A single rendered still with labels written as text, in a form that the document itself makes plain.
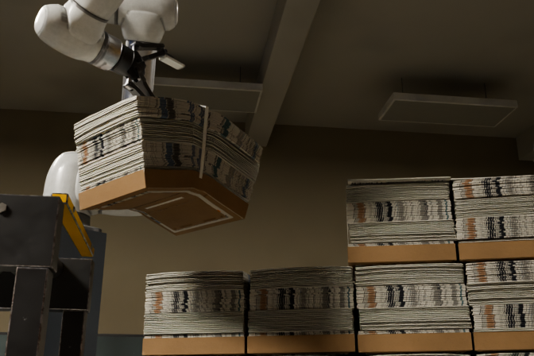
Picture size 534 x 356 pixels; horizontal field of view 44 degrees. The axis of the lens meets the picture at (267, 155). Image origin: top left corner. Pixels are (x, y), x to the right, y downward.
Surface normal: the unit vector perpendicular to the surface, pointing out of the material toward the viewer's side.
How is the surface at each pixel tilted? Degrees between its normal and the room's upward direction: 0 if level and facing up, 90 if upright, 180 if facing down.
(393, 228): 90
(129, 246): 90
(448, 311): 90
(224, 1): 180
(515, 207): 90
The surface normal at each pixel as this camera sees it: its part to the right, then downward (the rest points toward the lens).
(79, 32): 0.46, 0.41
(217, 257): 0.14, -0.35
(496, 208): -0.20, -0.35
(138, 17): 0.14, 0.24
